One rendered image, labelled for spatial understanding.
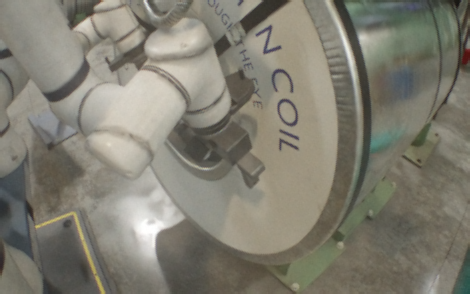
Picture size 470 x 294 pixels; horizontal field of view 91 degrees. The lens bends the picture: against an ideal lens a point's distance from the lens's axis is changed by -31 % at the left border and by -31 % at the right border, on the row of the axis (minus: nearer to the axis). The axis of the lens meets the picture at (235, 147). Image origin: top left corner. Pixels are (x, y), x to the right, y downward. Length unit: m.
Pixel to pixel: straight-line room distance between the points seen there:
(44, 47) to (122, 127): 0.15
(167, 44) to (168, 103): 0.07
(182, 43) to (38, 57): 0.19
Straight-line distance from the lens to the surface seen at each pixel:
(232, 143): 0.51
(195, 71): 0.40
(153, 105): 0.36
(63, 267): 1.14
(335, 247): 1.50
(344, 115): 0.52
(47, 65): 0.41
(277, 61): 0.58
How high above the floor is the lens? 1.20
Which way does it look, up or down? 38 degrees down
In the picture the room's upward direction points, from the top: 2 degrees clockwise
